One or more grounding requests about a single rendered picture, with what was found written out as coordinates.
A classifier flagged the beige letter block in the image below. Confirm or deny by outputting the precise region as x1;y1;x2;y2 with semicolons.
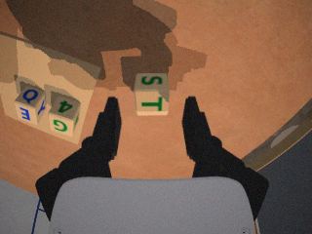
48;97;81;137
15;86;47;125
134;73;170;115

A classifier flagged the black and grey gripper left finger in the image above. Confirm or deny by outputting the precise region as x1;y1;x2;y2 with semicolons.
35;97;122;221

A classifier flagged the tan flat mat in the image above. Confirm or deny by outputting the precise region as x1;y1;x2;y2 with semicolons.
0;32;101;144

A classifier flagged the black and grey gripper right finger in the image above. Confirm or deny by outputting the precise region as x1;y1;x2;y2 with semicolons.
182;97;269;221

